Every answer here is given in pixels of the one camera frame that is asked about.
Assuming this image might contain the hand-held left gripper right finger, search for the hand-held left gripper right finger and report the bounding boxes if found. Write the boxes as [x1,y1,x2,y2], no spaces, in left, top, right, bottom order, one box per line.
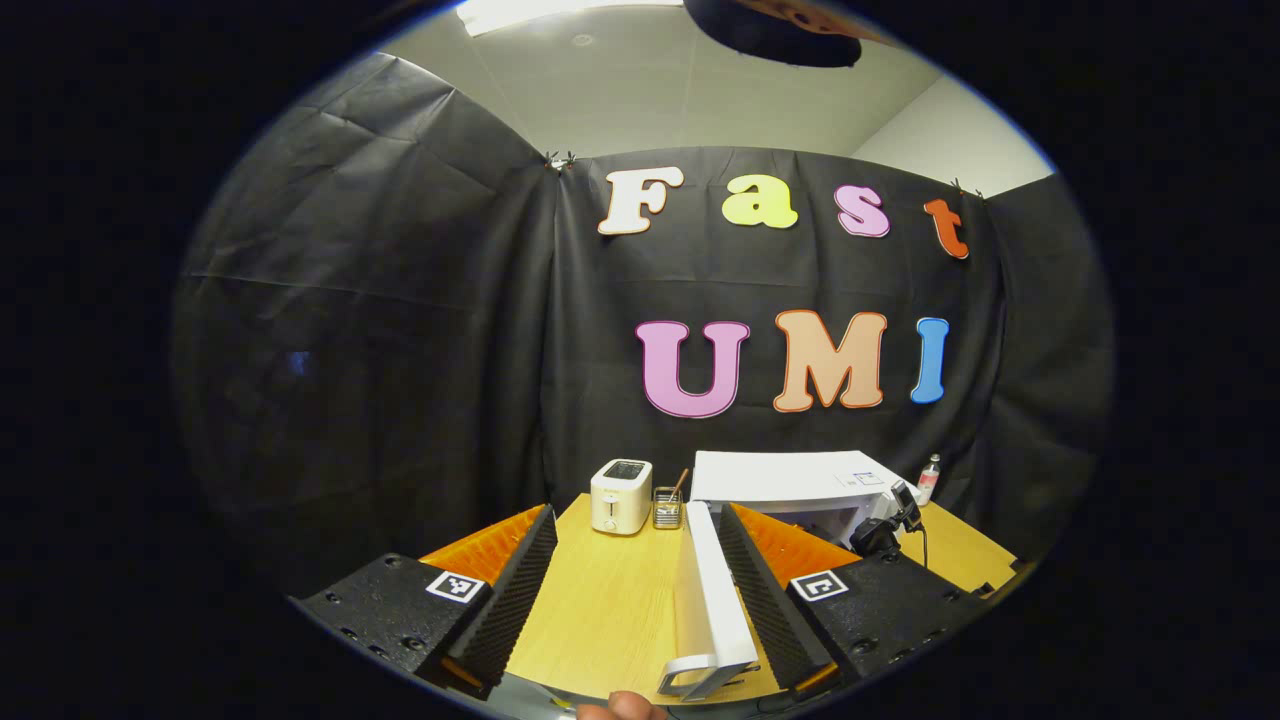
[716,501,993,695]

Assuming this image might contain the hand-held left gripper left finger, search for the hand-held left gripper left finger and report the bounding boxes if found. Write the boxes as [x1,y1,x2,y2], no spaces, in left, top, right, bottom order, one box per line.
[290,503,559,701]

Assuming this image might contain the utensil holder with chopsticks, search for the utensil holder with chopsticks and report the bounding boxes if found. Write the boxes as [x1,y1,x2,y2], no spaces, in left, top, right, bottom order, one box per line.
[652,468,693,531]

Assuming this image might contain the white toaster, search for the white toaster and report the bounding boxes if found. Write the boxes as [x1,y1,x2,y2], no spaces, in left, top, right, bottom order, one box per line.
[590,459,654,536]

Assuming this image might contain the black backdrop cloth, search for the black backdrop cloth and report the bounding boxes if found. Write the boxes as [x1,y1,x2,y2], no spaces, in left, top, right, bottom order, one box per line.
[170,50,1116,601]

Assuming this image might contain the dark rounded object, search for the dark rounded object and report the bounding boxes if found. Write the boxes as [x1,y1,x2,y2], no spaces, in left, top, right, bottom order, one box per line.
[683,0,863,69]

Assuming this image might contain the ceiling light panel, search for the ceiling light panel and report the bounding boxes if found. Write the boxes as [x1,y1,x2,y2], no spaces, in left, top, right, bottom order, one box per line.
[455,0,686,38]

